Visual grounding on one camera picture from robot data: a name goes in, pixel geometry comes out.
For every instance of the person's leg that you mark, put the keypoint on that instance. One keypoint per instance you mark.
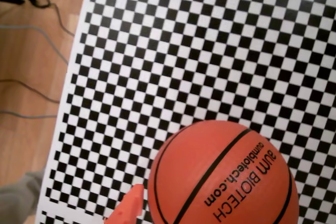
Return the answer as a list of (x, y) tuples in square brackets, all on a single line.
[(18, 200)]

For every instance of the black white checkerboard paper sheet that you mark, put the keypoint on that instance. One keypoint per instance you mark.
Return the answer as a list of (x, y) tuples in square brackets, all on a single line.
[(65, 220), (183, 51)]

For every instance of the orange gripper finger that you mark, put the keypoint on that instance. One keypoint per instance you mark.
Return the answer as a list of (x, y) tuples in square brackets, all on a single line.
[(126, 211)]

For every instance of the orange mini basketball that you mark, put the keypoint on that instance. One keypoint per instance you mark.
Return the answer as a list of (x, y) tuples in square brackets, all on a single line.
[(210, 171)]

